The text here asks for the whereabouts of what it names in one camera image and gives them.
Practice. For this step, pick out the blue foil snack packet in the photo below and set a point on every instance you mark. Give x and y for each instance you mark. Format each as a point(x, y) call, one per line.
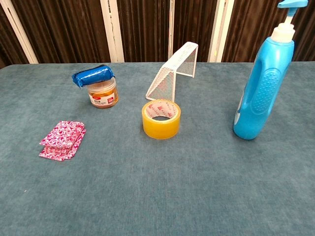
point(92, 75)

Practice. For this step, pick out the white frame post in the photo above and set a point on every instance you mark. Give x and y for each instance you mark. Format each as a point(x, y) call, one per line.
point(112, 32)
point(18, 32)
point(220, 29)

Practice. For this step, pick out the blue pump detergent bottle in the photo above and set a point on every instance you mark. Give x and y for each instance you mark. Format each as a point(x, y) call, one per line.
point(261, 98)

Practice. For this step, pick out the yellowish packing tape roll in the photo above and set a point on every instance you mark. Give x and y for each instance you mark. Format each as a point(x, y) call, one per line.
point(161, 129)

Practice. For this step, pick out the teal table cloth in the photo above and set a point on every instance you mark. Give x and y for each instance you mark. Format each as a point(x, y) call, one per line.
point(157, 184)

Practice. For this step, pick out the dark brown pleated curtain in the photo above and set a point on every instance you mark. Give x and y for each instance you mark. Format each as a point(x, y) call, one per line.
point(66, 29)

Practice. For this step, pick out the thin white pole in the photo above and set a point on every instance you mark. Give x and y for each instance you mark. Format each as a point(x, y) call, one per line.
point(171, 24)

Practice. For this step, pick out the clear jar of rubber bands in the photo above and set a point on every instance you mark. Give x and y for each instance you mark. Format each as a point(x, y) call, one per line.
point(103, 97)

